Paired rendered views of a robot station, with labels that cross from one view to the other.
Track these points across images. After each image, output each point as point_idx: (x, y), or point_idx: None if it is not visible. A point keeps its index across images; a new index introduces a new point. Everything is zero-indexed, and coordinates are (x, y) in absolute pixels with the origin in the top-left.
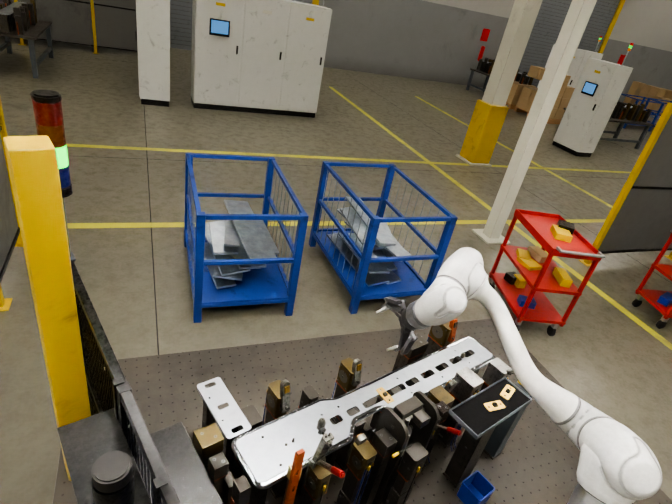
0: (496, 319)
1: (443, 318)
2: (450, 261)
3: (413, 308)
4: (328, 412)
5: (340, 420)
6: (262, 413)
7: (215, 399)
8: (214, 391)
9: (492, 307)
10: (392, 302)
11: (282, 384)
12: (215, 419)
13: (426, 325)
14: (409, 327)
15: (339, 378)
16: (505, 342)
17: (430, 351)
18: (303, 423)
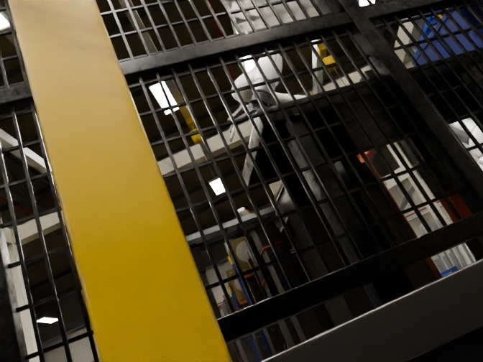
0: (286, 95)
1: (280, 62)
2: (241, 75)
3: (259, 79)
4: (288, 247)
5: (297, 273)
6: None
7: (214, 232)
8: (198, 240)
9: (278, 93)
10: (237, 112)
11: (241, 208)
12: (251, 215)
13: (274, 84)
14: (267, 99)
15: (241, 292)
16: (302, 97)
17: (236, 347)
18: (295, 233)
